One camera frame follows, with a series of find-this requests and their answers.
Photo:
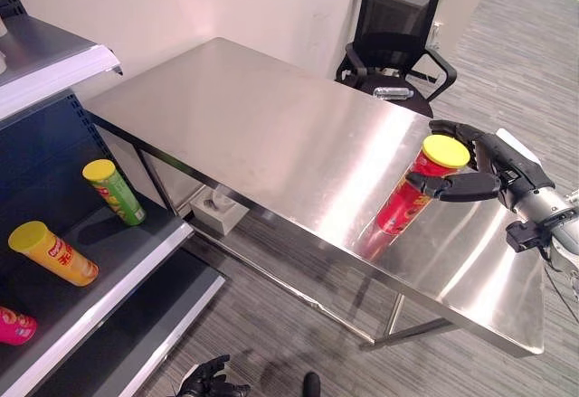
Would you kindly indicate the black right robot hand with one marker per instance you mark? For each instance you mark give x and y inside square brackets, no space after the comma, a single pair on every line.
[470,185]

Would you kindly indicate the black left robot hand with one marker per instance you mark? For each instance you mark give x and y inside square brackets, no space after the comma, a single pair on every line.
[210,381]

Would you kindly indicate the red chip can yellow lid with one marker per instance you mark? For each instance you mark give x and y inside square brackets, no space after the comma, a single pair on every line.
[418,186]

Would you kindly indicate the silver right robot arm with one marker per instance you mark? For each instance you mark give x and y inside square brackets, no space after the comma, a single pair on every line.
[549,218]

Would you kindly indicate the dark robot foot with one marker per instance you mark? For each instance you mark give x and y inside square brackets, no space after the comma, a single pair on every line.
[311,384]

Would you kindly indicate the clear plastic water bottle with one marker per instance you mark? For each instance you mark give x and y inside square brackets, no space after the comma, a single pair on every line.
[392,93]

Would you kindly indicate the stainless steel table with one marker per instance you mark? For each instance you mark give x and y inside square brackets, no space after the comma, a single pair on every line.
[316,166]

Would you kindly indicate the white tissue box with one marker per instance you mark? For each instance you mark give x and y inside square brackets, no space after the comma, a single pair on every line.
[217,211]

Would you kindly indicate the black mesh office chair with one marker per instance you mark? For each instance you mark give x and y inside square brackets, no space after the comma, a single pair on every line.
[393,31]

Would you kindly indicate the pink chip can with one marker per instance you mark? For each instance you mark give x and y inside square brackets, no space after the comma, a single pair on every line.
[16,326]

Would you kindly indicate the orange chip can yellow lid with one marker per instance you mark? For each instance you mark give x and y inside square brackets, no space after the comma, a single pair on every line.
[52,252]

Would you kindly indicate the green chip can yellow lid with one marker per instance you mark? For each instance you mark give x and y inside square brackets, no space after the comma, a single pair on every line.
[115,192]

